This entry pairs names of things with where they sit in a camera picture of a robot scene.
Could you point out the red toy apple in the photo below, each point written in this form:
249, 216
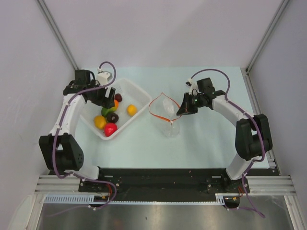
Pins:
110, 129

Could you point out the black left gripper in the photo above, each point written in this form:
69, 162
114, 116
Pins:
106, 102

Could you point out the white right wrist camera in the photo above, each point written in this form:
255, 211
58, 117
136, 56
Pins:
193, 88

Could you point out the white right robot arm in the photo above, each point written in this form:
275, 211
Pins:
253, 137

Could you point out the dark purple toy mangosteen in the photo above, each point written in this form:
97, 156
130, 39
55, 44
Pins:
112, 118

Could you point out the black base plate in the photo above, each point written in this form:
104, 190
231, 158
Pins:
167, 197

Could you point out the green orange toy mango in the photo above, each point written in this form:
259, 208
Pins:
108, 110

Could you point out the orange toy fruit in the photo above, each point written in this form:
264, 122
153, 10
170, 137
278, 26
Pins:
132, 110

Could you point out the yellow toy lemon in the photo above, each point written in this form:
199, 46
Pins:
100, 122

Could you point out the clear zip top bag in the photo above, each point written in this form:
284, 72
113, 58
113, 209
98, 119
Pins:
163, 111

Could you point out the white plastic basket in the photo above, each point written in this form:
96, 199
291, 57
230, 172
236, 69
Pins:
132, 94

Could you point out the white cable duct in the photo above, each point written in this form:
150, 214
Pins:
69, 199

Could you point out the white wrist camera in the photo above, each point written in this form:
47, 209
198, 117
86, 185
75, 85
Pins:
193, 88
103, 77

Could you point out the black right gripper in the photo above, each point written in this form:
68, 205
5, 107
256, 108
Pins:
186, 108

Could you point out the dark red toy plum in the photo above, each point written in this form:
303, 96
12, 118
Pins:
118, 97

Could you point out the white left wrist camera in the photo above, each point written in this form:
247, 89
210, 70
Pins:
103, 77

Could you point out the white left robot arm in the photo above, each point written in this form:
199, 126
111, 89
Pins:
60, 150

